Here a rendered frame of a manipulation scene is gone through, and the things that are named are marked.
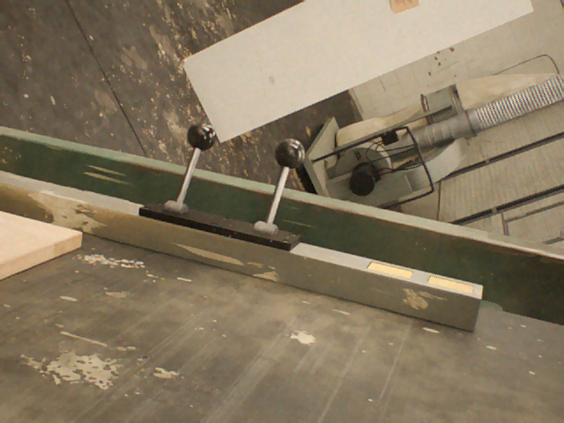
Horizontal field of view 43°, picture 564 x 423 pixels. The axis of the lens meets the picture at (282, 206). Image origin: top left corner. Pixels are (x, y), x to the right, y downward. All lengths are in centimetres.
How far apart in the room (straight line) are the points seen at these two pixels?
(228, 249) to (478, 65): 807
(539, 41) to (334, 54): 474
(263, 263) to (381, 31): 358
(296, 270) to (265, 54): 371
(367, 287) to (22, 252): 38
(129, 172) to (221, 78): 346
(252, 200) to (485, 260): 35
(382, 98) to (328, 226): 791
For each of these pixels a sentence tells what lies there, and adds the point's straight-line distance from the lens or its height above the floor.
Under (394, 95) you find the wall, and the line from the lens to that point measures 894.
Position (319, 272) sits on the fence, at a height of 155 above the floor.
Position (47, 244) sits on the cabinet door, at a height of 130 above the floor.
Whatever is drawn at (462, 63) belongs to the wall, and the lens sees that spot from 884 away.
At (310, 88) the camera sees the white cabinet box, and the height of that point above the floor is 70.
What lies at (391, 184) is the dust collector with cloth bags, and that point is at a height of 64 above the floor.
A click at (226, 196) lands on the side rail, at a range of 111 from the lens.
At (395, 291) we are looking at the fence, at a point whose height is 162.
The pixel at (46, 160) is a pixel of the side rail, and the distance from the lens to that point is 126.
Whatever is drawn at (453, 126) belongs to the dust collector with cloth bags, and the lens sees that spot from 622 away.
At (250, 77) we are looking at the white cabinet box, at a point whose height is 38.
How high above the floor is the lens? 181
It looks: 20 degrees down
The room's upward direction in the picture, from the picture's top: 70 degrees clockwise
